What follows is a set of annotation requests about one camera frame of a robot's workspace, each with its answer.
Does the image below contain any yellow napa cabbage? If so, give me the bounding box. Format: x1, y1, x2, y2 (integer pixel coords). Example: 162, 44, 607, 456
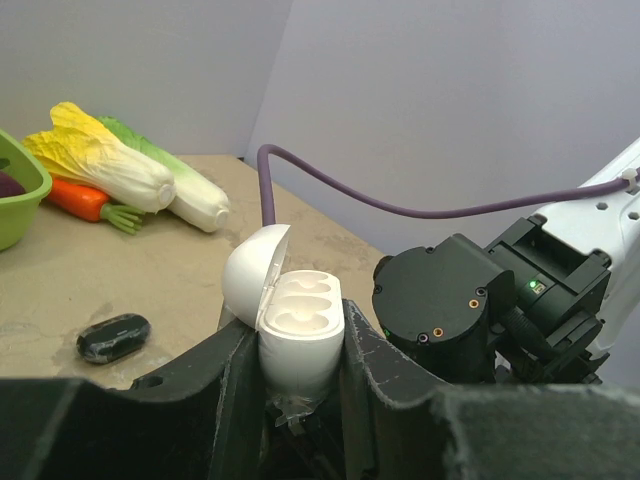
22, 102, 176, 213

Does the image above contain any green napa cabbage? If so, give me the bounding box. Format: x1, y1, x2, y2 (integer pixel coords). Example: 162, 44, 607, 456
98, 116, 230, 233

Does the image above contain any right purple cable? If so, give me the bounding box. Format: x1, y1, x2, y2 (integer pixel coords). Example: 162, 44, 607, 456
256, 143, 640, 231

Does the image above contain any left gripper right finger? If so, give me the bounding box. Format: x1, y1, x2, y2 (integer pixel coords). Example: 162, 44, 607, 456
340, 301, 639, 479

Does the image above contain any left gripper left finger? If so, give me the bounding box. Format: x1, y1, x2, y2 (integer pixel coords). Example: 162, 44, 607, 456
1, 320, 265, 479

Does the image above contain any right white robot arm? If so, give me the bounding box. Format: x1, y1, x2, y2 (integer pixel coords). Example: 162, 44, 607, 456
372, 144, 639, 384

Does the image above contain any black earbud charging case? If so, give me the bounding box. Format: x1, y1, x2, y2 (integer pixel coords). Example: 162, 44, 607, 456
76, 313, 151, 365

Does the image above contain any white earbud charging case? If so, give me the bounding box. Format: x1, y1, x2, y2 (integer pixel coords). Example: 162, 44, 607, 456
222, 224, 345, 399

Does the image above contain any orange carrot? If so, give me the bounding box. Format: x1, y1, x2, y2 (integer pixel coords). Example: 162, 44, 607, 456
46, 178, 145, 235

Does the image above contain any green plastic basket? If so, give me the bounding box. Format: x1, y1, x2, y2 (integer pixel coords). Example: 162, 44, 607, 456
1, 131, 52, 250

